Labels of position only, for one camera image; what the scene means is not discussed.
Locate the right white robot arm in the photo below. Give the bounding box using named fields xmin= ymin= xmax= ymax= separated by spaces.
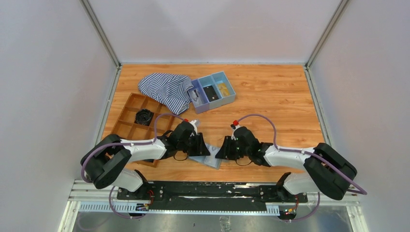
xmin=216 ymin=126 xmax=357 ymax=200

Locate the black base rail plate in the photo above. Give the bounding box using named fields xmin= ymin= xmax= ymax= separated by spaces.
xmin=115 ymin=181 xmax=308 ymax=212

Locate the gold card in box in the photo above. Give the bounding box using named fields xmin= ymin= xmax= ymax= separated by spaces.
xmin=217 ymin=82 xmax=230 ymax=97

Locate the black card in box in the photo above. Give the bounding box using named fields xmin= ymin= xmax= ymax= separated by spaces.
xmin=203 ymin=85 xmax=219 ymax=102

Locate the wooden compartment tray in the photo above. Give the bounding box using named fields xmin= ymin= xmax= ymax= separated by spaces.
xmin=102 ymin=93 xmax=176 ymax=168

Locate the black ribbed round part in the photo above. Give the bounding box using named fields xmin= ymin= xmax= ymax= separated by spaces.
xmin=134 ymin=109 xmax=154 ymax=126

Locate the striped blue white cloth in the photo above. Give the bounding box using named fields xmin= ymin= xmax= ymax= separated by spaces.
xmin=138 ymin=73 xmax=193 ymax=115

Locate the blue three-compartment box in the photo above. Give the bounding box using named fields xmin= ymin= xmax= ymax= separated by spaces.
xmin=188 ymin=71 xmax=236 ymax=114

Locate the grey card holder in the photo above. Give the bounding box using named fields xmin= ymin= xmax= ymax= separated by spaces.
xmin=189 ymin=143 xmax=222 ymax=170

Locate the silver card in box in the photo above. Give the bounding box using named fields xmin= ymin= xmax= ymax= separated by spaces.
xmin=188 ymin=88 xmax=204 ymax=107

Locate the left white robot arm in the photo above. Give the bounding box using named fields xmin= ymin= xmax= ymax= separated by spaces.
xmin=80 ymin=120 xmax=210 ymax=192

